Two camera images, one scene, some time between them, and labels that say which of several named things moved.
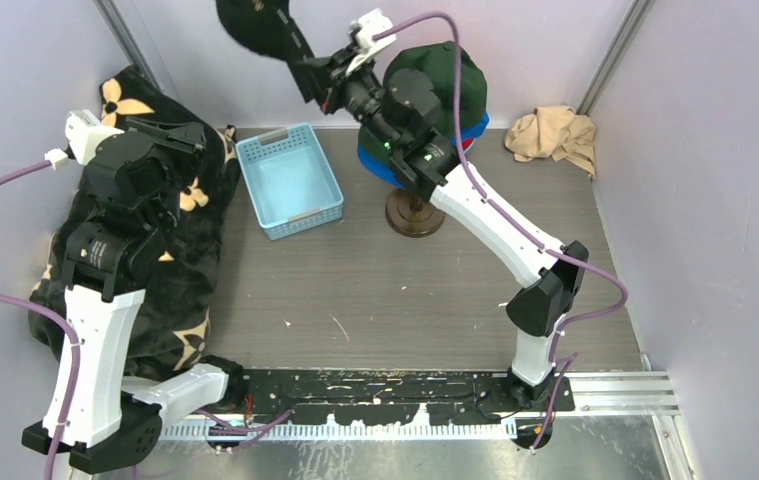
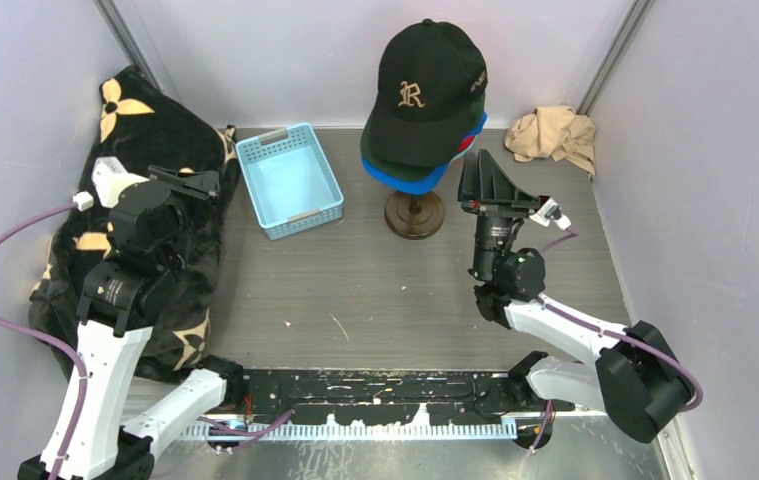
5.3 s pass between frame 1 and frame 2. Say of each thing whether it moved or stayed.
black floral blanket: stayed
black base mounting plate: stayed
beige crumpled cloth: stayed
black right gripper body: moved
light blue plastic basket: stayed
